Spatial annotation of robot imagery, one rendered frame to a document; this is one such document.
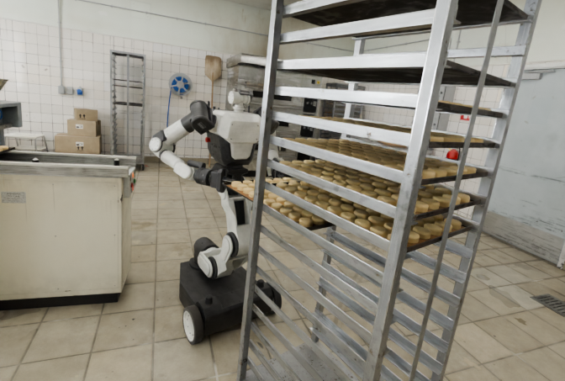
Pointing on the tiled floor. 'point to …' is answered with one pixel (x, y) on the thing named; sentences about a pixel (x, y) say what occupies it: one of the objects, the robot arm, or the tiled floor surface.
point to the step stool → (28, 138)
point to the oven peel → (213, 70)
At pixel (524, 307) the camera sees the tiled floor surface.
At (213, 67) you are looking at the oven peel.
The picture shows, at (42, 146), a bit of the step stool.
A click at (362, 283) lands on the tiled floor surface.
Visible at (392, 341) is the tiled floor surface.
